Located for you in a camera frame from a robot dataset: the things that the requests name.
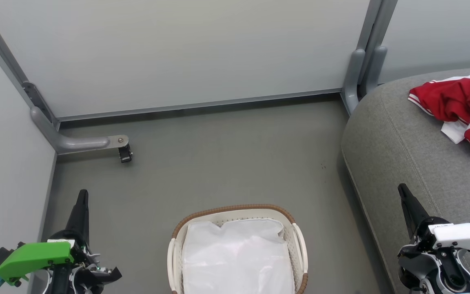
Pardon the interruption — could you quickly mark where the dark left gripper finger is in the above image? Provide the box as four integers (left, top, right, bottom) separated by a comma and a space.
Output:
66, 189, 90, 245

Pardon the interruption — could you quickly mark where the red jersey striped collar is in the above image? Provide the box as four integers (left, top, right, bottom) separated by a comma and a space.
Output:
408, 70, 470, 125

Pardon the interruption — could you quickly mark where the white bag basket liner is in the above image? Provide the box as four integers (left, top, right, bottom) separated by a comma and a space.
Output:
182, 218, 295, 294

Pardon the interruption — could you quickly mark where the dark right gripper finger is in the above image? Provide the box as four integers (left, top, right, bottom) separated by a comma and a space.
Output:
397, 183, 430, 240

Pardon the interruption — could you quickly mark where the grey partition foot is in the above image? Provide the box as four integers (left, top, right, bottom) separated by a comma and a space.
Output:
31, 107, 130, 156

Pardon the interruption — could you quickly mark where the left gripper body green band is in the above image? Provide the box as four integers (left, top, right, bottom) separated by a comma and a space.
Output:
0, 231, 122, 294

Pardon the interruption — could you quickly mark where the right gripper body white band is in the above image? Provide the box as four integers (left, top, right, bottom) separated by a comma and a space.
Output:
397, 216, 470, 287

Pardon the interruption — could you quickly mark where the white brown-rimmed laundry basket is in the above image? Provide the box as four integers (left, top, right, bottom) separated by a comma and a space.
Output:
167, 204, 309, 294

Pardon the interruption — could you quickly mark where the grey partition corner post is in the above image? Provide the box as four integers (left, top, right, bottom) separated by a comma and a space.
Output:
340, 0, 399, 116

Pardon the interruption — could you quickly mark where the grey fabric sofa seat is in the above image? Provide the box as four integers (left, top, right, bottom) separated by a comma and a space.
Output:
340, 67, 470, 294

